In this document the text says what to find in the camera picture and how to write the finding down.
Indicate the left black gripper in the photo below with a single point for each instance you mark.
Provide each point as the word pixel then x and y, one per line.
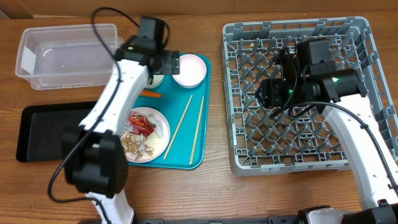
pixel 168 63

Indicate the peanut pile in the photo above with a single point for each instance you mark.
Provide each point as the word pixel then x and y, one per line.
pixel 134 146

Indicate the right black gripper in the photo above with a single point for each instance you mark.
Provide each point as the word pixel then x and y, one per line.
pixel 272 94

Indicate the wooden chopstick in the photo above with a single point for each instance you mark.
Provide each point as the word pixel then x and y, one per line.
pixel 196 131
pixel 177 128

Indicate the wooden chopstick right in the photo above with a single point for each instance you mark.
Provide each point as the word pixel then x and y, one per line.
pixel 196 131

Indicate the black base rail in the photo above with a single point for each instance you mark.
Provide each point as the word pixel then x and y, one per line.
pixel 277 219

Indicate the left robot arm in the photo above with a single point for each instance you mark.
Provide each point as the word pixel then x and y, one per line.
pixel 93 157

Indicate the white plate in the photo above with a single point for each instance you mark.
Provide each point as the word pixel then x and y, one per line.
pixel 158 144

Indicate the orange carrot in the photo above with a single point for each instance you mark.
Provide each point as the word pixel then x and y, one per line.
pixel 150 94

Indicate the white crumpled tissue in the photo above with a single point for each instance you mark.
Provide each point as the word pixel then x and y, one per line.
pixel 158 127

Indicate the pink white bowl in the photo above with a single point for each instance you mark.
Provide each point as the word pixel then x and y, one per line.
pixel 192 71

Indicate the black rectangular tray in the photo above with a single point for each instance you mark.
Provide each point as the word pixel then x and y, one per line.
pixel 41 129

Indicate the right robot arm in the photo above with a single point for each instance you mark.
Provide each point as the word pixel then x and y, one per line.
pixel 310 80

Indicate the clear plastic storage bin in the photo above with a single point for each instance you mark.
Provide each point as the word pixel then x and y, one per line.
pixel 62 57

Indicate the wooden chopstick left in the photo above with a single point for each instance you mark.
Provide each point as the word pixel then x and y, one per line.
pixel 177 128

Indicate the teal serving tray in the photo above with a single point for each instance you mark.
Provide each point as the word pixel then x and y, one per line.
pixel 171 105

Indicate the grey dishwasher rack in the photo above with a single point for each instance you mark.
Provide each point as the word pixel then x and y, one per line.
pixel 263 144

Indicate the red snack wrapper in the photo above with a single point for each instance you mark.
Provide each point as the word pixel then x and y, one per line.
pixel 138 124

